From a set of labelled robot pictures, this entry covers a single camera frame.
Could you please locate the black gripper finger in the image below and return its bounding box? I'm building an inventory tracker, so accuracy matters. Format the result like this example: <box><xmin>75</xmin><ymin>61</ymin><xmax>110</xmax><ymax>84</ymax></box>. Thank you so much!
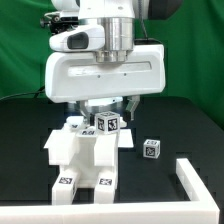
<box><xmin>124</xmin><ymin>95</ymin><xmax>140</xmax><ymax>121</ymax></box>
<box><xmin>79</xmin><ymin>101</ymin><xmax>94</xmax><ymax>126</ymax></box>

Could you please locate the white frame wall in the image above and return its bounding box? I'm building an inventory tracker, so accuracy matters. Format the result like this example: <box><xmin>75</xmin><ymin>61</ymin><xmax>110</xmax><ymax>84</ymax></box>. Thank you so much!
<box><xmin>0</xmin><ymin>158</ymin><xmax>220</xmax><ymax>224</ymax></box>

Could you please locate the black camera stand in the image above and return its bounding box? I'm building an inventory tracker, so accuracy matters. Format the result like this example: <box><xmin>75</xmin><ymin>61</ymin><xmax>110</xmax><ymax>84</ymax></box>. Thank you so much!
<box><xmin>40</xmin><ymin>12</ymin><xmax>79</xmax><ymax>35</ymax></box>

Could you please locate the white chair seat plate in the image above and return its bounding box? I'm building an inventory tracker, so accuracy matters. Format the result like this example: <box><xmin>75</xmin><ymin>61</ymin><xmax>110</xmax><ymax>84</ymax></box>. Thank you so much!
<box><xmin>44</xmin><ymin>128</ymin><xmax>133</xmax><ymax>188</ymax></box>

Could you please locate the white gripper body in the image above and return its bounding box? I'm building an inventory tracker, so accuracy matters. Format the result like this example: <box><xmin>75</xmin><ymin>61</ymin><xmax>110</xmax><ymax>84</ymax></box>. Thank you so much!
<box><xmin>45</xmin><ymin>45</ymin><xmax>165</xmax><ymax>103</ymax></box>

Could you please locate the black cable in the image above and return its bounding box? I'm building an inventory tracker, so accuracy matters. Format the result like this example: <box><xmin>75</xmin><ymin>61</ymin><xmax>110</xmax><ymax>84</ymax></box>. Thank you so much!
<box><xmin>0</xmin><ymin>85</ymin><xmax>48</xmax><ymax>102</ymax></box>

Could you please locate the white tagged cube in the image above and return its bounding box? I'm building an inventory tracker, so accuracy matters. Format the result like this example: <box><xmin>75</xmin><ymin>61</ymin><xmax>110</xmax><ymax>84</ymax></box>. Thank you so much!
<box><xmin>95</xmin><ymin>111</ymin><xmax>120</xmax><ymax>134</ymax></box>
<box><xmin>143</xmin><ymin>139</ymin><xmax>160</xmax><ymax>159</ymax></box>

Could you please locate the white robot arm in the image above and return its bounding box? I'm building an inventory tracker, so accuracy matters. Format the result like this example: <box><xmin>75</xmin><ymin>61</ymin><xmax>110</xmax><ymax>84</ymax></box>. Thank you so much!
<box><xmin>45</xmin><ymin>0</ymin><xmax>183</xmax><ymax>124</ymax></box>

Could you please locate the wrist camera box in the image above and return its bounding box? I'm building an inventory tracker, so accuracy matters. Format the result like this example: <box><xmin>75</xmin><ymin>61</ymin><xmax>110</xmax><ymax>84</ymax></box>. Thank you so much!
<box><xmin>49</xmin><ymin>25</ymin><xmax>105</xmax><ymax>52</ymax></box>

